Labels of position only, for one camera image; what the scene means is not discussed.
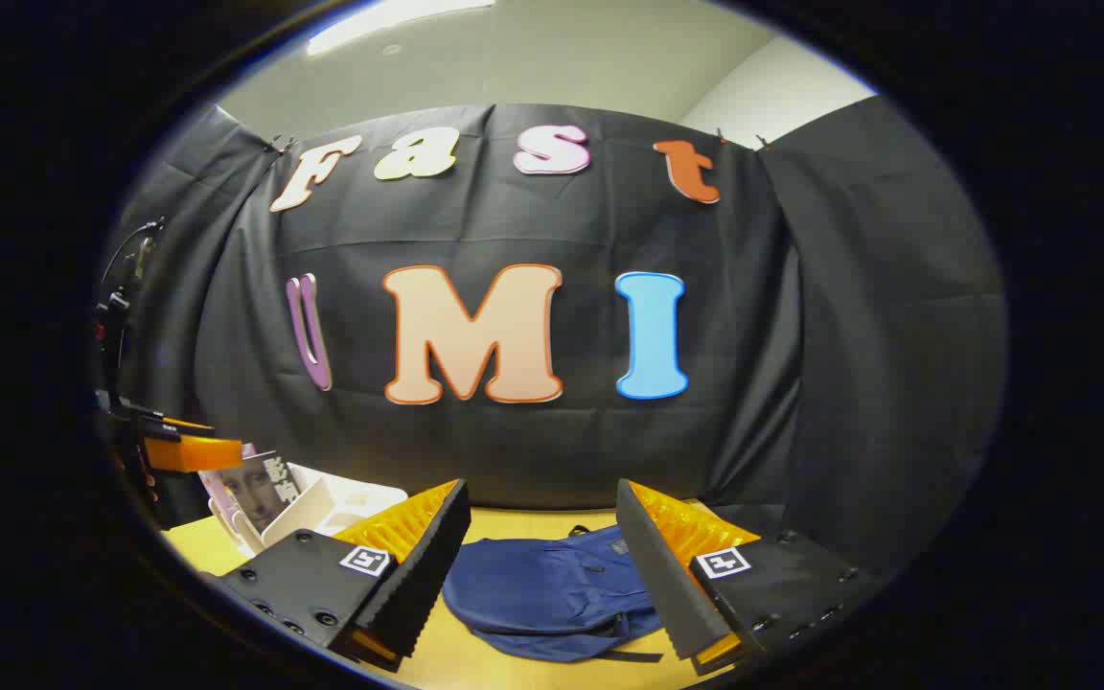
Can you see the white bookshelf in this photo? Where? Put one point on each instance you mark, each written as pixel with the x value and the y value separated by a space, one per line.
pixel 322 503

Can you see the black backdrop cloth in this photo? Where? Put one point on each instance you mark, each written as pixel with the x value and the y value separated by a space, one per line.
pixel 552 450

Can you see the portrait cover book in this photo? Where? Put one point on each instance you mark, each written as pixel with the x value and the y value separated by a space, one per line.
pixel 255 494

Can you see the blue schoolbag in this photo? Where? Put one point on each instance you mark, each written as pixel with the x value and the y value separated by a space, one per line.
pixel 533 585

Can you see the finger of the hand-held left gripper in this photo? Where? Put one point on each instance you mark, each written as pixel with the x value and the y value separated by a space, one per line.
pixel 197 452

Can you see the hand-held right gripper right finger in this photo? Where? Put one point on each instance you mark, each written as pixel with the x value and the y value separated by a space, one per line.
pixel 667 585

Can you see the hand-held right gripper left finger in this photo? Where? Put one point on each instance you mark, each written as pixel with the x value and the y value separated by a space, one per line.
pixel 423 575

